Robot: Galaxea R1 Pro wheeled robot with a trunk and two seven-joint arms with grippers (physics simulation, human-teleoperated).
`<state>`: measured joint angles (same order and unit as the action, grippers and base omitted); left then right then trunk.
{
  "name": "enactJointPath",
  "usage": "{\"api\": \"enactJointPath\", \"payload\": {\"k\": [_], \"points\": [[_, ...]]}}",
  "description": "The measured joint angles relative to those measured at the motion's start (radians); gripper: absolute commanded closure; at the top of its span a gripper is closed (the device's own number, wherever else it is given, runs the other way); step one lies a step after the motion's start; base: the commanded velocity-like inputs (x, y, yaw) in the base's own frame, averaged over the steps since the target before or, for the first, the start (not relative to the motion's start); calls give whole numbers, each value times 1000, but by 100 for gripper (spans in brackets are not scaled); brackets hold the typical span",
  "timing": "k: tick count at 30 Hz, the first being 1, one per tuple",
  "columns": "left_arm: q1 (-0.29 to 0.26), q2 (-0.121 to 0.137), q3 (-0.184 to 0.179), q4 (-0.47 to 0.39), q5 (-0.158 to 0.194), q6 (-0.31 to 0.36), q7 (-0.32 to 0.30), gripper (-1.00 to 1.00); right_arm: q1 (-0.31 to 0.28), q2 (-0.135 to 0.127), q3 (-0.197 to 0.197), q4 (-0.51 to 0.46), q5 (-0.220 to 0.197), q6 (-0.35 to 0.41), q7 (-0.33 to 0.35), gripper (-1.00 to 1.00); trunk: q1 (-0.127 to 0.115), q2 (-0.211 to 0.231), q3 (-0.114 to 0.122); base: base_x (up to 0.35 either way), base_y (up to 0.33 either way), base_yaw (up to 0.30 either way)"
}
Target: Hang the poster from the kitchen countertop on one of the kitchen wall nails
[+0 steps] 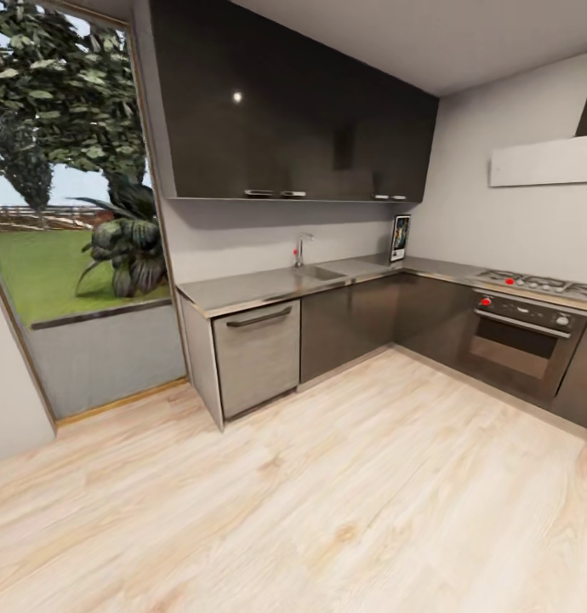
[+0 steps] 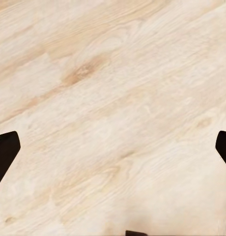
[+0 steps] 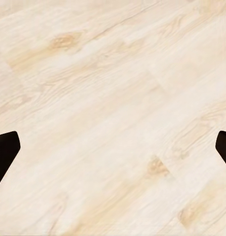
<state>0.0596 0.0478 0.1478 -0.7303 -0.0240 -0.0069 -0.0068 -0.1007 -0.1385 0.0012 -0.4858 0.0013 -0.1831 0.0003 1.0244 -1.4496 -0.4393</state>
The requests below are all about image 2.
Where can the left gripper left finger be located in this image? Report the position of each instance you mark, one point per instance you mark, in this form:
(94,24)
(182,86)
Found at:
(9,148)

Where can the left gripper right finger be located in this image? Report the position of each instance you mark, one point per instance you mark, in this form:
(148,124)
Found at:
(221,144)

